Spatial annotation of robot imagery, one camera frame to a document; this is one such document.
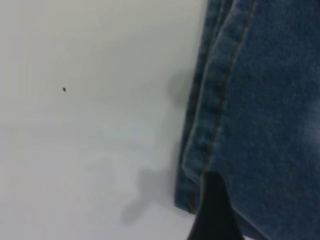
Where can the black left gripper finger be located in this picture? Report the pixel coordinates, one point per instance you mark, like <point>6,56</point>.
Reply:
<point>215,215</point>

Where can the blue denim shorts basketball print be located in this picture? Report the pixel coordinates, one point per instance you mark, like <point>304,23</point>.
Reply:
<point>262,100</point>

